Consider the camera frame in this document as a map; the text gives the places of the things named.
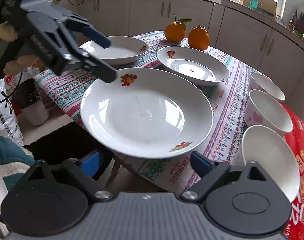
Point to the white bowl pink print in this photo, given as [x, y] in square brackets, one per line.
[269, 160]
[269, 112]
[265, 86]

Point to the patterned tablecloth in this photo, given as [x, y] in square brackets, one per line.
[226, 110]

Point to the white printed plastic bag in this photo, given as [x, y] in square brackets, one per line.
[4, 115]

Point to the brown cardboard box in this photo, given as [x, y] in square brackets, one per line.
[265, 3]

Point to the orange with green leaf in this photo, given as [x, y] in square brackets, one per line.
[175, 32]

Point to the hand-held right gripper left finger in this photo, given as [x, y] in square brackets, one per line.
[92, 162]

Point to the white plastic bucket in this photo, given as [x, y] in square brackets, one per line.
[34, 112]

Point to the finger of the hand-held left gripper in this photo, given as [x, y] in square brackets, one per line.
[98, 37]
[102, 71]

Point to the dark sauce bottle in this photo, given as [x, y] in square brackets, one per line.
[292, 23]

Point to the person's left hand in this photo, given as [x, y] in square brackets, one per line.
[6, 32]

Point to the teal and white fleece garment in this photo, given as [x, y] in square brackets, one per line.
[9, 155]

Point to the red gift box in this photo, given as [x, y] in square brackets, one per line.
[301, 155]

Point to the knife block with knives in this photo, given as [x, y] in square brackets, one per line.
[301, 23]

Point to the large white fruit-print plate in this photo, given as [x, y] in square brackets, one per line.
[147, 115]

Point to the deep white fruit-print plate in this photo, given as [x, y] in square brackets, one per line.
[124, 52]

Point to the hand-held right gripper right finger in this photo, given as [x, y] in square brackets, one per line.
[200, 163]

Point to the teal plastic container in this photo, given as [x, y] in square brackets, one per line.
[254, 0]

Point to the white kitchen cabinet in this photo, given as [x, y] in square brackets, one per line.
[147, 10]

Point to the bumpy orange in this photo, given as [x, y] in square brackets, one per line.
[198, 40]

